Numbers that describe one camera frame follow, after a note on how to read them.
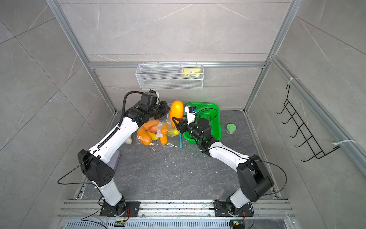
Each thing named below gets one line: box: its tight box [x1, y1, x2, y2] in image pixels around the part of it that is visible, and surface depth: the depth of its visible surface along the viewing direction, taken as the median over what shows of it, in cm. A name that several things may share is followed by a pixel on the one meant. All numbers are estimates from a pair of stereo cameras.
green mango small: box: [166, 127, 180, 136], surface depth 89 cm
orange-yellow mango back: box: [169, 100, 185, 126], surface depth 73 cm
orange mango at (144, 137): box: [137, 125, 153, 146], surface depth 97 cm
